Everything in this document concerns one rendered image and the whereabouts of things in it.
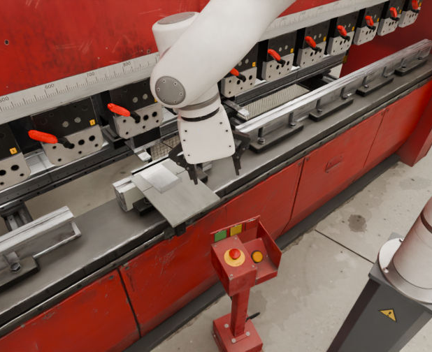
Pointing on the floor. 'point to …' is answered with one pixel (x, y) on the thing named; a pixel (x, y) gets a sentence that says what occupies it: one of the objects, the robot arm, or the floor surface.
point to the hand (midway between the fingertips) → (215, 172)
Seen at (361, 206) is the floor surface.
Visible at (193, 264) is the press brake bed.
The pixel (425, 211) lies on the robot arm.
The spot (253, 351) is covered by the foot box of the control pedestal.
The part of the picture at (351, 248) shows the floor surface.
